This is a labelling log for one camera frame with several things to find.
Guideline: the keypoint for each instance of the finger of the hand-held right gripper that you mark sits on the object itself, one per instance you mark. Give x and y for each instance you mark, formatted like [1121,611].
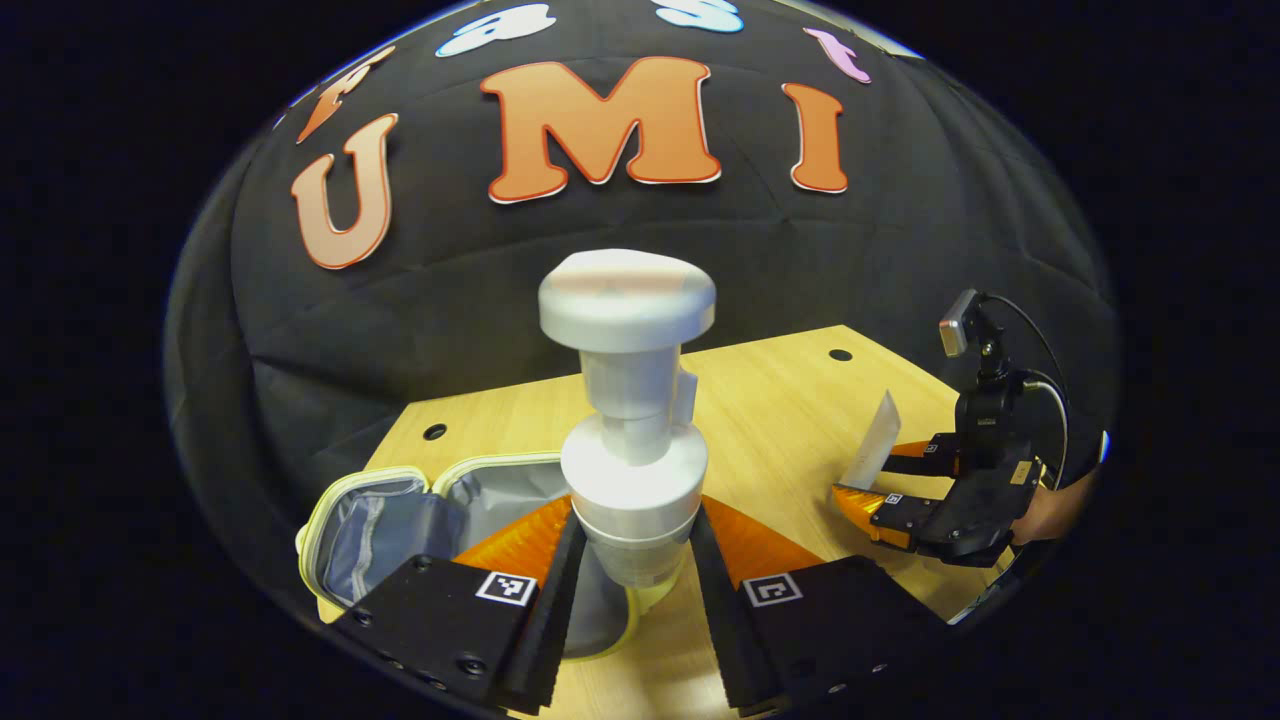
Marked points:
[885,515]
[930,455]

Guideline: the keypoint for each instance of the white squeeze tube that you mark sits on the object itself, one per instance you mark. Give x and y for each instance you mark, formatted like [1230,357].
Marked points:
[875,440]

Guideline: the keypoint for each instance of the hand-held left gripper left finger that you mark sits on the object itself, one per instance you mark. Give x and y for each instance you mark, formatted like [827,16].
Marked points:
[550,630]

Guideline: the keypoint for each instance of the white pump bottle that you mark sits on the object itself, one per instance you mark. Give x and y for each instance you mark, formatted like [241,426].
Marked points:
[630,480]

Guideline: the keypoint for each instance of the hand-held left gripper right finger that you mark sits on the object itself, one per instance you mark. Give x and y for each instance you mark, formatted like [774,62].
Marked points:
[725,630]

